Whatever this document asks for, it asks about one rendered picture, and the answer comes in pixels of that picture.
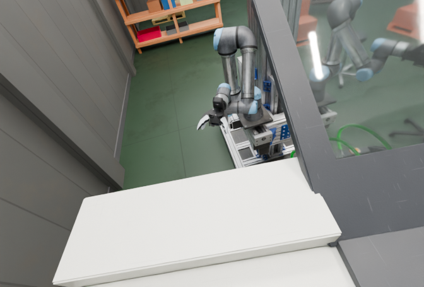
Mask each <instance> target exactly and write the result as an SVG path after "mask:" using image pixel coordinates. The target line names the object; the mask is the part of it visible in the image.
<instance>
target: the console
mask: <svg viewBox="0 0 424 287"><path fill-rule="evenodd" d="M340 236H341V230H340V229H339V227H338V225H337V223H336V221H335V219H334V218H333V216H332V214H331V212H330V210H329V208H328V206H327V204H326V203H325V201H324V199H323V197H322V196H321V195H320V194H314V192H312V191H311V189H310V187H309V185H308V183H307V181H306V179H305V177H304V176H303V173H302V171H301V168H300V165H299V162H298V158H297V157H295V158H289V159H285V160H279V161H273V162H269V163H263V164H259V165H253V166H249V167H243V168H237V169H233V170H227V171H223V172H217V173H211V174H207V175H201V176H197V177H191V178H187V179H181V180H175V181H171V182H165V183H161V184H155V185H149V186H145V187H139V188H135V189H129V190H123V191H119V192H113V193H109V194H103V195H99V196H93V197H87V198H85V199H84V200H83V203H82V205H81V208H80V210H79V213H78V216H77V219H76V221H75V224H74V226H73V229H72V232H71V234H70V237H69V240H68V242H67V245H66V248H65V250H64V253H63V255H62V258H61V261H60V263H59V266H58V268H57V271H56V274H55V276H54V279H53V284H54V285H59V286H66V287H84V286H91V285H96V284H103V283H110V282H114V281H121V280H125V279H132V278H140V277H144V276H151V275H155V274H162V273H166V272H174V271H181V270H185V269H192V268H196V267H203V266H210V265H215V264H222V263H226V262H233V261H240V260H244V259H251V258H256V257H263V256H267V255H274V254H281V253H285V252H293V251H297V250H304V249H311V248H315V247H322V246H326V245H327V244H328V243H330V242H335V241H336V240H337V239H338V238H339V237H340Z"/></svg>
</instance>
